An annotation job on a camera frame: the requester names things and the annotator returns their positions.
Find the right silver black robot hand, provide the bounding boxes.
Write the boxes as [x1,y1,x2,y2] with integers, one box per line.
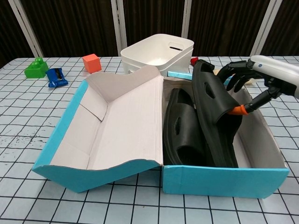
[218,55,299,116]

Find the black slipper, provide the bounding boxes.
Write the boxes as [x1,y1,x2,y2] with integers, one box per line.
[191,59,243,168]
[163,88,212,167]

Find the light blue shoe box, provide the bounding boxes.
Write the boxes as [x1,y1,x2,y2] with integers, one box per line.
[31,65,290,199]

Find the white plastic storage bin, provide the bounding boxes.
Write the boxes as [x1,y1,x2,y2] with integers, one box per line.
[120,34,194,77]

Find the orange cube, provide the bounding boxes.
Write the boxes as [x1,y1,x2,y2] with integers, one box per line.
[82,53,102,72]

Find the blue toy piece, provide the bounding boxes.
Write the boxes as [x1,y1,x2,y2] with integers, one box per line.
[45,67,70,88]

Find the green toy block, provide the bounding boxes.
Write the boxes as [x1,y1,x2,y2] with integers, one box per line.
[25,57,49,79]

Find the white checkered tablecloth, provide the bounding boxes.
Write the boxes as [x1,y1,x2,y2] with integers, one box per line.
[0,55,299,224]

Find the black folding screen white frame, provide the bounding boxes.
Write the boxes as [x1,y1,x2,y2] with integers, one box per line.
[0,0,299,68]

